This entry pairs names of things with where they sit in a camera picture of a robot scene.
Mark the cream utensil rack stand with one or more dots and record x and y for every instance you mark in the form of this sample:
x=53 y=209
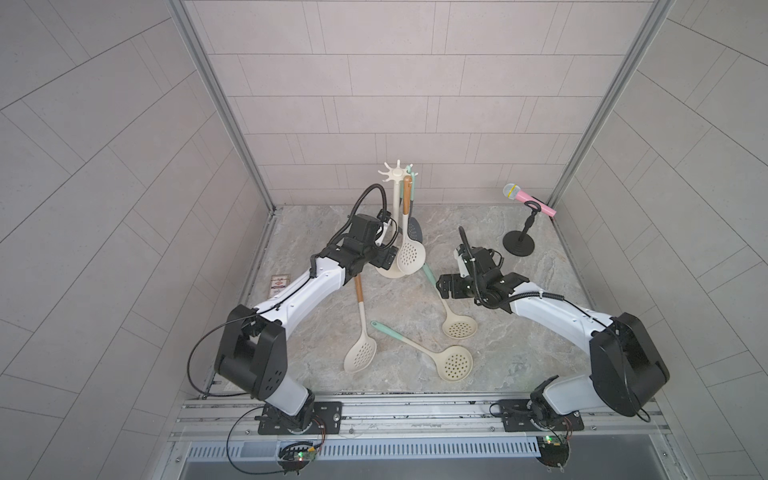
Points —
x=396 y=175

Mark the black microphone stand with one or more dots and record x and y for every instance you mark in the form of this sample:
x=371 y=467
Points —
x=519 y=242

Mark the cream skimmer green handle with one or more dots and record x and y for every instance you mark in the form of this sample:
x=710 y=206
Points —
x=457 y=326
x=455 y=363

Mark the pink toy microphone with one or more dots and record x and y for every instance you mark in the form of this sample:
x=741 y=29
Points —
x=513 y=191

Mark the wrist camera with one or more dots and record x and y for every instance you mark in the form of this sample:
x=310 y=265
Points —
x=459 y=257
x=387 y=225

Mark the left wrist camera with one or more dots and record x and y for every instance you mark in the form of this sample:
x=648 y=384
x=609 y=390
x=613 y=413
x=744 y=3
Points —
x=387 y=225

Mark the playing card box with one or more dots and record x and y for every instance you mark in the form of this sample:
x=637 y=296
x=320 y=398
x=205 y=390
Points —
x=278 y=283

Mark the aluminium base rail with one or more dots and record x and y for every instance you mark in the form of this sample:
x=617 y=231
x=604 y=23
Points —
x=389 y=416

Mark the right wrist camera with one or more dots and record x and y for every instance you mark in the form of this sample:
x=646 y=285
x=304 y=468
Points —
x=459 y=257

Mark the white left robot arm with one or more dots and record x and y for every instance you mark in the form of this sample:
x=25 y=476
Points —
x=252 y=352

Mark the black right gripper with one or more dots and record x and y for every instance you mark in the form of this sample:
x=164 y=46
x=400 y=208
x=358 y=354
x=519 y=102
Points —
x=455 y=290

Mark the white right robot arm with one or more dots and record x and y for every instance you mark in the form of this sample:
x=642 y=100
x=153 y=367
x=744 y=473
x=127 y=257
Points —
x=626 y=368

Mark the cream skimmer green handle bottom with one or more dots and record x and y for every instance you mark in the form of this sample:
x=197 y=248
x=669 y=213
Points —
x=455 y=363

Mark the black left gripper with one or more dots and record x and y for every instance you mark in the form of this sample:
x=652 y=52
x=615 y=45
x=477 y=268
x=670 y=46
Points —
x=378 y=258

